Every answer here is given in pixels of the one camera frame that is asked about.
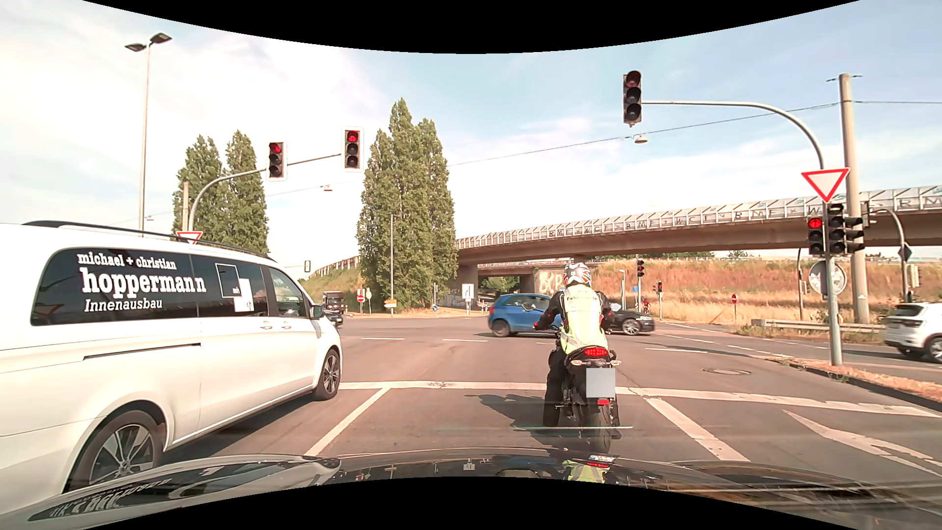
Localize blue car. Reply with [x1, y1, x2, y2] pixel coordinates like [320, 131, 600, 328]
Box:
[487, 293, 565, 338]

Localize tall poplar trees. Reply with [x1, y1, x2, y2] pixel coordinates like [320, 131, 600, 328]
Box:
[356, 98, 459, 311]
[171, 130, 270, 256]

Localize grey asphalt road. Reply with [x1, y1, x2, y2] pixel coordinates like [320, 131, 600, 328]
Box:
[158, 314, 942, 479]

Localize road markings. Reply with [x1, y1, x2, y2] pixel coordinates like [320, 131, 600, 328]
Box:
[303, 321, 942, 478]

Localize person on motorcycle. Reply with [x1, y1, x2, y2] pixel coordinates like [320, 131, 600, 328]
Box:
[533, 263, 624, 454]

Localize black car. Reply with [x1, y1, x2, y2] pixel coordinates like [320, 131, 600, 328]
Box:
[608, 302, 656, 337]

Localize concrete road bridge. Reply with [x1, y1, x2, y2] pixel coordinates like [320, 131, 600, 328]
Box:
[315, 185, 942, 301]

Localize dry grass bank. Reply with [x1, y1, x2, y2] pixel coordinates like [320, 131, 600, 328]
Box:
[589, 258, 942, 328]

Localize car's own bonnet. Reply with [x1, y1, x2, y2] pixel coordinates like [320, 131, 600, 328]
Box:
[0, 448, 942, 530]

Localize white van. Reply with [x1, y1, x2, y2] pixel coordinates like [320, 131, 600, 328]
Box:
[0, 220, 344, 516]

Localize traffic light with give-way sign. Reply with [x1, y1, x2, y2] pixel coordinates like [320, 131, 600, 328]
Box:
[623, 70, 867, 368]

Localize grey concrete pole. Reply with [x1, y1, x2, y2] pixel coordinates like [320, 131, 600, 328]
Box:
[826, 73, 871, 325]

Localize kerbed traffic island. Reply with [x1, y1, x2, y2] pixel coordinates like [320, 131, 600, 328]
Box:
[765, 355, 942, 413]

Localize white car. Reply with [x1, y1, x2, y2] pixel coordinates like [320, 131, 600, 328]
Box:
[882, 302, 942, 364]

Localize overhead wires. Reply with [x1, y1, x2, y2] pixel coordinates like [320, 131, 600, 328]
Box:
[110, 99, 942, 225]

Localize metal guard rail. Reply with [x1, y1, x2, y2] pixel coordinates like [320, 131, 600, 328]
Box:
[751, 318, 886, 338]

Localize double-headed lamp post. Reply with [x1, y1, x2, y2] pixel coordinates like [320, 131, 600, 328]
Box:
[124, 31, 173, 235]

